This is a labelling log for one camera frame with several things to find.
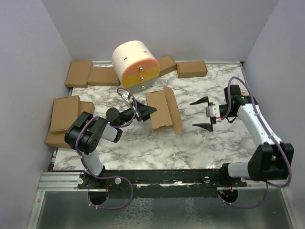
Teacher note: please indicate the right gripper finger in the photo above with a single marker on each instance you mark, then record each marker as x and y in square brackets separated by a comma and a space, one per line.
[206, 126]
[202, 100]

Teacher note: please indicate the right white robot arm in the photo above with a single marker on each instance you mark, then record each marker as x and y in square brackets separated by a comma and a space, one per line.
[272, 157]

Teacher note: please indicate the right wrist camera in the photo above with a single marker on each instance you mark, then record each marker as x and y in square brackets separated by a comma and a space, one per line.
[213, 111]

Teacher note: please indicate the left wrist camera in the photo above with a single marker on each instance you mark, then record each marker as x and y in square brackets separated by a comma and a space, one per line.
[126, 96]

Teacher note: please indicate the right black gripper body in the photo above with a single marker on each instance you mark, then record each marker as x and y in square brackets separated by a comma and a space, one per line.
[225, 107]

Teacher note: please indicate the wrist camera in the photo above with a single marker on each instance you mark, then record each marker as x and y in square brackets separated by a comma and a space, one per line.
[213, 111]
[126, 96]

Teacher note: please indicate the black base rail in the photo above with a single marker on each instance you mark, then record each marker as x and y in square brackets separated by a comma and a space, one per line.
[175, 183]

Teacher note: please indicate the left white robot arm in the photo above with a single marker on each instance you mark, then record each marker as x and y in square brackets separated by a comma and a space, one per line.
[87, 130]

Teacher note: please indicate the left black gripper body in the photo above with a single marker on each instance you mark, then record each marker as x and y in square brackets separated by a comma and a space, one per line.
[127, 116]

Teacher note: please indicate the round pastel drawer cabinet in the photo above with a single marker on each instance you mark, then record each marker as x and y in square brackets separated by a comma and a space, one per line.
[135, 66]

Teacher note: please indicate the cardboard box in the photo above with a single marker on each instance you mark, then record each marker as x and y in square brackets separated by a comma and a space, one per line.
[65, 111]
[78, 74]
[167, 65]
[57, 140]
[103, 76]
[167, 114]
[191, 69]

